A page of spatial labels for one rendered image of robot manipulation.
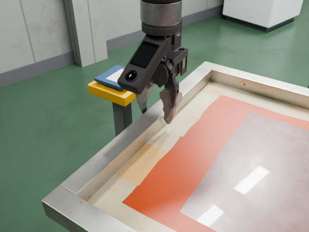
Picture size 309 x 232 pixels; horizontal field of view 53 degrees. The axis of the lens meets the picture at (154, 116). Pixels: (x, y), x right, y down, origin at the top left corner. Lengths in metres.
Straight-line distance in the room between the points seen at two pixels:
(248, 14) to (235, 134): 3.53
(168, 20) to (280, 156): 0.34
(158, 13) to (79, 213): 0.35
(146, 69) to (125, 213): 0.24
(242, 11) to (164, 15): 3.67
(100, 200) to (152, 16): 0.32
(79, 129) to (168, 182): 1.76
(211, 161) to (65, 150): 1.61
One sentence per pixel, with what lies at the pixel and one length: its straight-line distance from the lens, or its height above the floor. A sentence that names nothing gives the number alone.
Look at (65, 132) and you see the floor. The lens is 2.28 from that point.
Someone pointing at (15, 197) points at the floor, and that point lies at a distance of 1.94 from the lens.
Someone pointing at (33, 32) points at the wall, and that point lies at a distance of 2.99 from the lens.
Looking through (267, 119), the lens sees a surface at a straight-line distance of 0.75.
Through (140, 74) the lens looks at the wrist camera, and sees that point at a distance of 0.54.
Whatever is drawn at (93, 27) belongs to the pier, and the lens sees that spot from 3.07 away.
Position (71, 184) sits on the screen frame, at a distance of 0.53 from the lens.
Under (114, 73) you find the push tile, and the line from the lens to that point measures 0.87.
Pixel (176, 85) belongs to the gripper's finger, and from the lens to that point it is 0.60.
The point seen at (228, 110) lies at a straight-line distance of 0.76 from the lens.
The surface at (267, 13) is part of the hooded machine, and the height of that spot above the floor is 0.24.
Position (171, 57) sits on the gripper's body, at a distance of 0.60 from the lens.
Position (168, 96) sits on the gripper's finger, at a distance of 0.61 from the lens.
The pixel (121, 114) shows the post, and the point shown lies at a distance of 0.90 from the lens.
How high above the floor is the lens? 1.37
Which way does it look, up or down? 36 degrees down
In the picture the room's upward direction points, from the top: straight up
